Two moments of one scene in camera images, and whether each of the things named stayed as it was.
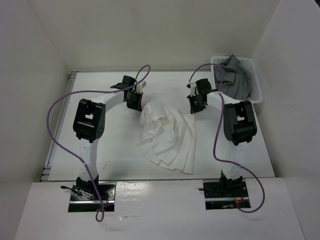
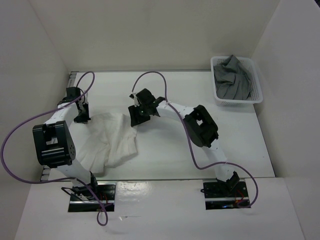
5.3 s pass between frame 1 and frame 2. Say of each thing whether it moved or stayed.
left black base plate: stayed
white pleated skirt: moved
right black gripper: moved
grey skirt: stayed
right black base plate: stayed
